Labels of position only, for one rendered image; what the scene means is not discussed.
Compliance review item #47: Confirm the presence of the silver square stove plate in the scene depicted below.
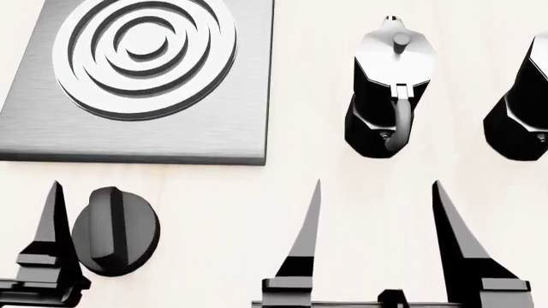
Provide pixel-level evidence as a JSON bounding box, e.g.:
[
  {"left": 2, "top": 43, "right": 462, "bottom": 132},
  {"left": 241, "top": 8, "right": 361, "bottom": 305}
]
[{"left": 0, "top": 0, "right": 276, "bottom": 167}]

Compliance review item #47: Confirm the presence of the black round stove knob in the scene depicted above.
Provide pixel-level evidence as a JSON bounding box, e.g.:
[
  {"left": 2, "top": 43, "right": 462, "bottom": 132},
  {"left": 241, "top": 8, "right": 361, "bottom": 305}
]
[{"left": 70, "top": 186, "right": 162, "bottom": 277}]

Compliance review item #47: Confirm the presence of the black and silver moka pot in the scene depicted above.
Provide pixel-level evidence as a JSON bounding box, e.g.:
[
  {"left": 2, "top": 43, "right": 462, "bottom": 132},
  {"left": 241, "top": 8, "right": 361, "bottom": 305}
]
[
  {"left": 482, "top": 34, "right": 548, "bottom": 163},
  {"left": 343, "top": 14, "right": 438, "bottom": 159}
]

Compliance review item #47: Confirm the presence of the silver spiral burner coil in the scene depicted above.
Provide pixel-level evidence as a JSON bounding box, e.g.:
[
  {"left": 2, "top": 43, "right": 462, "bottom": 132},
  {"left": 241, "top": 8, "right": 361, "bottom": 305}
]
[{"left": 51, "top": 0, "right": 238, "bottom": 114}]

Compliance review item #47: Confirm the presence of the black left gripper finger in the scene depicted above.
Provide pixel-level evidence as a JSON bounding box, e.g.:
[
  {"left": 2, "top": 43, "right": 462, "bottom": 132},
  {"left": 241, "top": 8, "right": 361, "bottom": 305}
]
[{"left": 15, "top": 180, "right": 86, "bottom": 283}]

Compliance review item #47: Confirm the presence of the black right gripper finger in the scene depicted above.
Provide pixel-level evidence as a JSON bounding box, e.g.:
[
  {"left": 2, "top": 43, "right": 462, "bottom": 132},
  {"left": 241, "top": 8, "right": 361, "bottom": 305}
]
[
  {"left": 431, "top": 180, "right": 534, "bottom": 308},
  {"left": 261, "top": 179, "right": 323, "bottom": 303}
]

